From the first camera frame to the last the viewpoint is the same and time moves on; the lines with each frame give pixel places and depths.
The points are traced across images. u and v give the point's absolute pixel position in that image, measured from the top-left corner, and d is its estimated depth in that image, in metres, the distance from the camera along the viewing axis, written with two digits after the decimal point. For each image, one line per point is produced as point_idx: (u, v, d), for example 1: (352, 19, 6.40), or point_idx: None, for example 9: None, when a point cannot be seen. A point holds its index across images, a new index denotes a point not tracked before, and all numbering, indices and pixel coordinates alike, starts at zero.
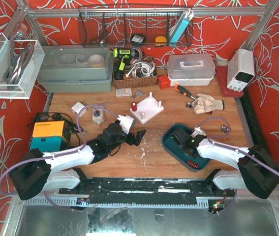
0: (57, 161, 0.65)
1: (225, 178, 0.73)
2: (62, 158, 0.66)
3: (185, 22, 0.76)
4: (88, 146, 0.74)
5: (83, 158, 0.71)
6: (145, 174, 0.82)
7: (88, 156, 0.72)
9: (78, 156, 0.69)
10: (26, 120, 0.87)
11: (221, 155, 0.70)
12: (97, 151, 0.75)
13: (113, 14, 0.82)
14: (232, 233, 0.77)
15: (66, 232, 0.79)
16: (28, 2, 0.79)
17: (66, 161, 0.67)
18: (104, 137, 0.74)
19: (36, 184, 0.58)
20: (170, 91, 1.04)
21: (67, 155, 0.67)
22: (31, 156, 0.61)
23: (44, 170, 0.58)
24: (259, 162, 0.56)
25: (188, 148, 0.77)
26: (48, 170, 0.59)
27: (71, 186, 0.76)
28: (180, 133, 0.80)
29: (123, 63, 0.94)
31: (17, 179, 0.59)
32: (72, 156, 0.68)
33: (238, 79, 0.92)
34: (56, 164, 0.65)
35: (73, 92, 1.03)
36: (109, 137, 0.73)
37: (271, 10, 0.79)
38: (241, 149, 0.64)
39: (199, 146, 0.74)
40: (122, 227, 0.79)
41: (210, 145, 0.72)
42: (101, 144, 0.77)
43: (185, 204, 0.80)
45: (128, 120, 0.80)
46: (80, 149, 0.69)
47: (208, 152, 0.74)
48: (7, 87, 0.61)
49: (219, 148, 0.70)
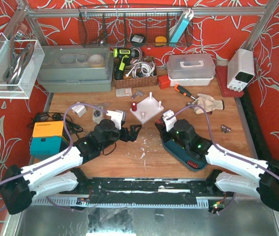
0: (38, 173, 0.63)
1: (231, 184, 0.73)
2: (43, 170, 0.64)
3: (185, 22, 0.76)
4: (75, 148, 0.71)
5: (70, 162, 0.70)
6: (145, 174, 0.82)
7: (75, 158, 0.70)
9: (64, 162, 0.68)
10: (26, 120, 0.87)
11: (235, 166, 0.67)
12: (88, 150, 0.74)
13: (113, 14, 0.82)
14: (232, 232, 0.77)
15: (66, 232, 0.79)
16: (28, 2, 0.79)
17: (49, 172, 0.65)
18: (96, 133, 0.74)
19: (18, 201, 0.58)
20: (170, 91, 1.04)
21: (49, 165, 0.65)
22: (10, 173, 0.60)
23: (22, 188, 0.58)
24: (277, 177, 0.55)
25: (196, 152, 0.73)
26: (28, 187, 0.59)
27: (70, 188, 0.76)
28: (190, 132, 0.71)
29: (123, 63, 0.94)
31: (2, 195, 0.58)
32: (56, 164, 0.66)
33: (238, 79, 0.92)
34: (38, 177, 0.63)
35: (73, 92, 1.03)
36: (102, 134, 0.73)
37: (271, 10, 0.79)
38: (259, 163, 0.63)
39: (208, 152, 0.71)
40: (123, 227, 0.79)
41: (222, 154, 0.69)
42: (93, 141, 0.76)
43: (185, 204, 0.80)
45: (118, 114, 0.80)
46: (64, 155, 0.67)
47: (219, 161, 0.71)
48: (7, 87, 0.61)
49: (232, 159, 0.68)
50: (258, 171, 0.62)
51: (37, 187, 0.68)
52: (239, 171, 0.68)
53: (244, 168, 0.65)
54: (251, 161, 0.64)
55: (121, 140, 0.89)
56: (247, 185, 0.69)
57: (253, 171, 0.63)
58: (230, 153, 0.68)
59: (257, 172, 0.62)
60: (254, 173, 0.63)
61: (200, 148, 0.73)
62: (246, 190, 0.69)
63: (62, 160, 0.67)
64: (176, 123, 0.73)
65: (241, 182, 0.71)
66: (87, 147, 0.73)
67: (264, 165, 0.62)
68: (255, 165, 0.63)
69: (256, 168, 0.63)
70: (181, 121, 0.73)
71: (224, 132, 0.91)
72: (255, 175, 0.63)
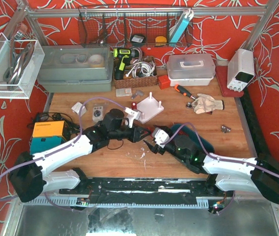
0: (49, 160, 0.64)
1: (231, 183, 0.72)
2: (54, 156, 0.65)
3: (185, 22, 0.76)
4: (84, 136, 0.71)
5: (80, 150, 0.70)
6: (145, 174, 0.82)
7: (84, 147, 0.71)
9: (75, 149, 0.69)
10: (26, 120, 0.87)
11: (230, 170, 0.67)
12: (96, 139, 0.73)
13: (113, 14, 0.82)
14: (232, 233, 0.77)
15: (66, 232, 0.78)
16: (28, 2, 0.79)
17: (59, 159, 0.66)
18: (106, 122, 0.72)
19: (31, 189, 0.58)
20: (170, 91, 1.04)
21: (60, 152, 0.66)
22: (21, 160, 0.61)
23: (35, 174, 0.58)
24: (269, 171, 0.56)
25: (194, 165, 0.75)
26: (40, 173, 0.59)
27: (72, 186, 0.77)
28: (193, 149, 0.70)
29: (123, 63, 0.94)
31: (15, 182, 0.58)
32: (68, 151, 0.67)
33: (238, 79, 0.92)
34: (50, 163, 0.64)
35: (73, 92, 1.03)
36: (112, 122, 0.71)
37: (271, 10, 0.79)
38: (249, 161, 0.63)
39: (204, 163, 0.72)
40: (122, 227, 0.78)
41: (215, 161, 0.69)
42: (102, 130, 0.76)
43: (185, 204, 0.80)
45: (132, 112, 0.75)
46: (74, 141, 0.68)
47: (215, 169, 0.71)
48: (7, 87, 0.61)
49: (226, 163, 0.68)
50: (249, 169, 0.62)
51: (46, 178, 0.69)
52: (234, 173, 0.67)
53: (236, 169, 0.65)
54: (241, 160, 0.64)
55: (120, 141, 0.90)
56: (247, 182, 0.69)
57: (244, 169, 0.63)
58: (223, 159, 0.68)
59: (248, 170, 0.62)
60: (246, 172, 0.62)
61: (197, 161, 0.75)
62: (245, 186, 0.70)
63: (73, 147, 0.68)
64: (177, 140, 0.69)
65: (240, 180, 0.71)
66: (91, 135, 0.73)
67: (254, 162, 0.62)
68: (245, 164, 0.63)
69: (246, 166, 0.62)
70: (182, 136, 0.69)
71: (224, 132, 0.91)
72: (247, 173, 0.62)
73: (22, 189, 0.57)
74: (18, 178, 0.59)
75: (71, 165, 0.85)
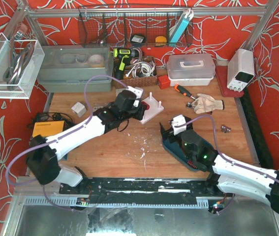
0: (63, 143, 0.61)
1: (234, 187, 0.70)
2: (66, 138, 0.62)
3: (185, 22, 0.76)
4: (97, 117, 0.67)
5: (93, 132, 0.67)
6: (145, 174, 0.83)
7: (98, 129, 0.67)
9: (87, 131, 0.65)
10: (26, 120, 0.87)
11: (242, 176, 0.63)
12: (108, 120, 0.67)
13: (113, 14, 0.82)
14: (232, 233, 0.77)
15: (66, 232, 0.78)
16: (28, 2, 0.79)
17: (72, 142, 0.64)
18: (118, 103, 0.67)
19: (47, 171, 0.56)
20: (170, 91, 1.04)
21: (72, 135, 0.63)
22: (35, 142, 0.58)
23: (50, 156, 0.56)
24: None
25: (202, 163, 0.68)
26: (54, 156, 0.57)
27: (75, 183, 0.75)
28: (200, 145, 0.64)
29: (123, 63, 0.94)
31: (31, 165, 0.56)
32: (80, 133, 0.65)
33: (238, 79, 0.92)
34: (64, 146, 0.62)
35: (73, 92, 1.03)
36: (125, 103, 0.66)
37: (271, 9, 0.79)
38: (269, 173, 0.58)
39: (215, 163, 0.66)
40: (122, 227, 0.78)
41: (229, 164, 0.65)
42: (114, 111, 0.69)
43: (185, 204, 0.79)
45: (137, 91, 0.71)
46: (86, 123, 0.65)
47: (225, 171, 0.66)
48: (7, 87, 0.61)
49: (240, 169, 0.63)
50: (267, 181, 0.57)
51: None
52: (246, 180, 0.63)
53: (253, 178, 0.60)
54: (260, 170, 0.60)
55: (120, 140, 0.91)
56: (254, 191, 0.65)
57: (262, 181, 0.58)
58: (237, 163, 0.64)
59: (267, 182, 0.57)
60: (264, 184, 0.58)
61: (205, 159, 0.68)
62: (252, 194, 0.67)
63: (85, 129, 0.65)
64: (184, 134, 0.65)
65: (247, 187, 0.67)
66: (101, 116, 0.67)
67: (273, 175, 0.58)
68: (264, 175, 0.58)
69: (265, 178, 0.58)
70: (189, 131, 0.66)
71: (224, 132, 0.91)
72: (265, 185, 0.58)
73: (39, 172, 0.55)
74: (35, 161, 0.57)
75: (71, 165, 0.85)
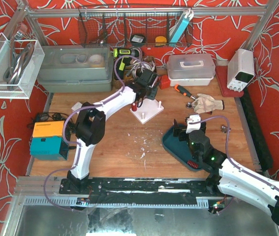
0: (108, 106, 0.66)
1: (236, 191, 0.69)
2: (110, 104, 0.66)
3: (185, 22, 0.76)
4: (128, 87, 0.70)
5: (128, 100, 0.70)
6: (145, 174, 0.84)
7: (131, 97, 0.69)
9: (123, 98, 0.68)
10: (26, 120, 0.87)
11: (248, 184, 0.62)
12: (137, 88, 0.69)
13: (113, 14, 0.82)
14: (232, 233, 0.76)
15: (66, 232, 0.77)
16: (28, 2, 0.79)
17: (114, 106, 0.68)
18: (145, 75, 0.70)
19: (97, 131, 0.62)
20: (170, 91, 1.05)
21: (112, 101, 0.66)
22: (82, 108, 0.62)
23: (100, 117, 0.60)
24: None
25: (207, 163, 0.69)
26: (104, 117, 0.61)
27: (82, 175, 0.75)
28: (206, 146, 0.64)
29: (123, 63, 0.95)
31: (81, 129, 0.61)
32: (117, 101, 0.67)
33: (238, 79, 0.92)
34: (108, 111, 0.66)
35: (73, 92, 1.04)
36: (151, 75, 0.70)
37: (271, 10, 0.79)
38: (276, 186, 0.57)
39: (222, 165, 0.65)
40: (122, 227, 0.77)
41: (236, 169, 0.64)
42: (140, 83, 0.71)
43: (185, 204, 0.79)
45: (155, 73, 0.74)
46: (122, 91, 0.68)
47: (231, 176, 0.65)
48: (7, 87, 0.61)
49: (247, 176, 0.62)
50: (274, 192, 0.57)
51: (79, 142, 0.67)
52: (252, 188, 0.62)
53: (260, 188, 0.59)
54: (267, 181, 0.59)
55: (120, 140, 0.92)
56: (257, 198, 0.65)
57: (268, 191, 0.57)
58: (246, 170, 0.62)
59: (273, 193, 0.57)
60: (270, 194, 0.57)
61: (212, 160, 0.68)
62: (253, 201, 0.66)
63: (122, 96, 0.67)
64: (192, 133, 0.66)
65: (249, 193, 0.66)
66: (131, 87, 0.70)
67: None
68: (271, 186, 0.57)
69: (272, 190, 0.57)
70: (197, 131, 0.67)
71: (224, 132, 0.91)
72: (271, 196, 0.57)
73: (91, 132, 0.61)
74: (84, 125, 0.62)
75: (71, 165, 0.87)
